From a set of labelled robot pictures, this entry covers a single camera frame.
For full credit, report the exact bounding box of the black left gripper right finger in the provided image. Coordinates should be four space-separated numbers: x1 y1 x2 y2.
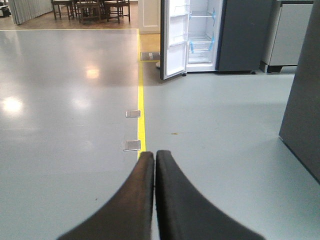
155 150 263 240

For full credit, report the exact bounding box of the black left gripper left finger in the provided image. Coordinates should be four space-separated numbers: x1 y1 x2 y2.
59 151 155 240

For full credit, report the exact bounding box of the fridge door white inside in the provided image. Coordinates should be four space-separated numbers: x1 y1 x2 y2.
160 0 191 81

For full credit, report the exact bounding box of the clear fridge crisper drawer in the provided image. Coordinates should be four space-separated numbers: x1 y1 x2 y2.
188 40 214 64

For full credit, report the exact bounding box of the dark grey fridge body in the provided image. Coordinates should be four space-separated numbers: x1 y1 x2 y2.
185 0 275 75

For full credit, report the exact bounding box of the grey appliance beside fridge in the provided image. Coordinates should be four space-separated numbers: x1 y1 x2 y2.
259 0 314 73

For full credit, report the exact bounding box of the silver floor socket near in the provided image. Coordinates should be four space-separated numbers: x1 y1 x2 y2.
123 140 141 152

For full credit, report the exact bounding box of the silver floor socket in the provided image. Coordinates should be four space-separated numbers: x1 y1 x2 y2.
123 140 141 152
125 109 141 118

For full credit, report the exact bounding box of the silver floor socket far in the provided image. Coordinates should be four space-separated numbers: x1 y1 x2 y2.
125 109 141 118

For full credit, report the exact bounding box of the grey cabinet block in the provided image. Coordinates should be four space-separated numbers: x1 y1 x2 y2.
279 0 320 182

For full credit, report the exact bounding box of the dark floor sign sticker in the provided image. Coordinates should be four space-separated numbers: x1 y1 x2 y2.
140 51 161 62

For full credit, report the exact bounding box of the clear middle door bin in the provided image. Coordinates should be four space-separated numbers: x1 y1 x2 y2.
168 33 188 47

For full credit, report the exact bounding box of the clear door bin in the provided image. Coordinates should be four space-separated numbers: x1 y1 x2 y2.
168 33 188 47
169 3 191 17

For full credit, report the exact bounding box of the clear upper door bin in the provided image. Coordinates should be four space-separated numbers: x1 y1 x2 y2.
169 3 191 17

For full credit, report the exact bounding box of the white cabinet with panels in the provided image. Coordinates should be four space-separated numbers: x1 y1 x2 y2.
138 0 161 35

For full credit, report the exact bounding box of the dark wooden chair right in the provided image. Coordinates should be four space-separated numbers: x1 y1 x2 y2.
103 0 131 23

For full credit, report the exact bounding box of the dark wooden chair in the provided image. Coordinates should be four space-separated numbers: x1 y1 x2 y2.
103 0 131 23
75 0 101 23
51 0 74 20

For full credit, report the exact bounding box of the dark wooden chair middle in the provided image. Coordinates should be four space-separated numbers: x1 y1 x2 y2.
75 0 101 23

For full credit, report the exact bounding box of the dark wooden chair left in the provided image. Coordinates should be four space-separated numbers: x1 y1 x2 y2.
51 0 74 20

